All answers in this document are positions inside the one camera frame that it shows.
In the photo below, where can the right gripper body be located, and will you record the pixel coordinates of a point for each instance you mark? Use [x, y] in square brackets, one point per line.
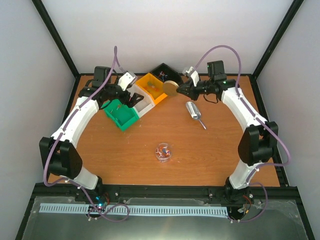
[195, 95]

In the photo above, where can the black aluminium front rail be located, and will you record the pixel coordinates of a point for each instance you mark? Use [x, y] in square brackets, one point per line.
[208, 194]

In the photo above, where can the gold jar lid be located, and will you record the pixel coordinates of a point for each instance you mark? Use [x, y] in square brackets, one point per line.
[170, 88]

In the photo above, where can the clear plastic jar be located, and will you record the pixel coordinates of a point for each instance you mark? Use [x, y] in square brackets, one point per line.
[163, 152]

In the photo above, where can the yellow plastic bin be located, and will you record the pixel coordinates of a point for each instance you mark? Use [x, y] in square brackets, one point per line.
[153, 87]

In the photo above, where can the blue slotted cable duct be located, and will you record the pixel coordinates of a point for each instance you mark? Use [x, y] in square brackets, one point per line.
[136, 210]

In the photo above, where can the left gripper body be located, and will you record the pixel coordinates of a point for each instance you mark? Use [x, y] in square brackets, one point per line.
[125, 100]

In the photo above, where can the white plastic bin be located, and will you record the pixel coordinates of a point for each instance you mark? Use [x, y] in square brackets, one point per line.
[146, 104]

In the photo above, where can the metal scoop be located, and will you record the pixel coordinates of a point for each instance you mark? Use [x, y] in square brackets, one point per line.
[194, 112]

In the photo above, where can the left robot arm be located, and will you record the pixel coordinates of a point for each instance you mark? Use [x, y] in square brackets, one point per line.
[59, 152]

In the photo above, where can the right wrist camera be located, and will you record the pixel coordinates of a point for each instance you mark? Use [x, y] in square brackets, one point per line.
[191, 73]

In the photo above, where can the black plastic bin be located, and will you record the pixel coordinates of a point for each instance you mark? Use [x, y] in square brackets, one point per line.
[164, 73]

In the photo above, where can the green plastic bin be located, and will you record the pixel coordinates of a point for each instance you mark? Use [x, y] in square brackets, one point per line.
[122, 115]

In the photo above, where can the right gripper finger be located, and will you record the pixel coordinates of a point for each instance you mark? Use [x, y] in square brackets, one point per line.
[184, 87]
[183, 91]

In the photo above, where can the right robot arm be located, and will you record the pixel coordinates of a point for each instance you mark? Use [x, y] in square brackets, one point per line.
[258, 142]

